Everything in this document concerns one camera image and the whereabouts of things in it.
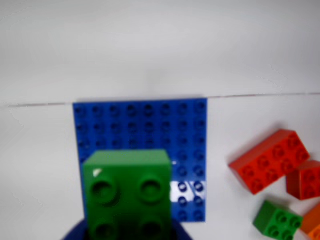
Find blue studded base plate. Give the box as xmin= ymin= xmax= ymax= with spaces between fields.
xmin=72 ymin=97 xmax=208 ymax=223

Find green two-by-four toy block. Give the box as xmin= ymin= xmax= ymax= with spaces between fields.
xmin=82 ymin=149 xmax=173 ymax=240

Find orange two-by-four toy block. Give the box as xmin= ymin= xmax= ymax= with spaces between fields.
xmin=299 ymin=202 xmax=320 ymax=240

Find red two-by-four toy block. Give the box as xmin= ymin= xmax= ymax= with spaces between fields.
xmin=228 ymin=128 xmax=311 ymax=196

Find green two-by-two toy block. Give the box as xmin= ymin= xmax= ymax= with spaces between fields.
xmin=252 ymin=200 xmax=304 ymax=240

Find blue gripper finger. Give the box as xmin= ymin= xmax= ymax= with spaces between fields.
xmin=60 ymin=218 xmax=89 ymax=240
xmin=170 ymin=219 xmax=194 ymax=240

